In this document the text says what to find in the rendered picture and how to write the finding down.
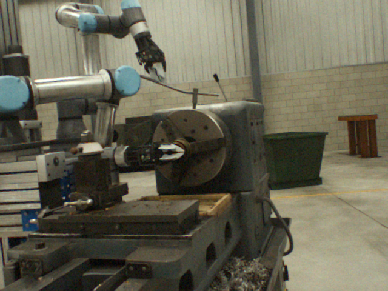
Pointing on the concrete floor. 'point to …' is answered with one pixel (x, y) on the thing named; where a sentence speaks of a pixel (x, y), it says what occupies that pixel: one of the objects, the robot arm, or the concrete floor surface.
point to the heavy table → (362, 142)
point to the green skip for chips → (294, 159)
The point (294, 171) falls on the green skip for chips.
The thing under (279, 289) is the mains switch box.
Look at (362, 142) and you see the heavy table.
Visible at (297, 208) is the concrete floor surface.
